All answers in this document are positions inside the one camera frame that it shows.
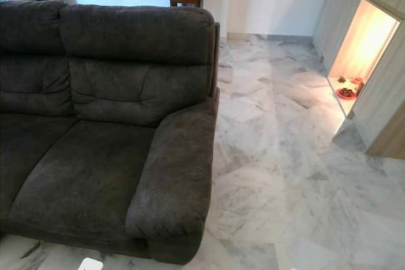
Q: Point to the beige wall cabinet with niche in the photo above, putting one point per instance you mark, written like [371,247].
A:
[383,93]

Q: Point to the small red cup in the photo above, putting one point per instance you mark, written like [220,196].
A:
[357,81]

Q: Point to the dark grey fabric sofa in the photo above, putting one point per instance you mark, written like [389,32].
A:
[101,156]

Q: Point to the red plate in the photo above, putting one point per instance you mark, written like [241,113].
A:
[346,93]

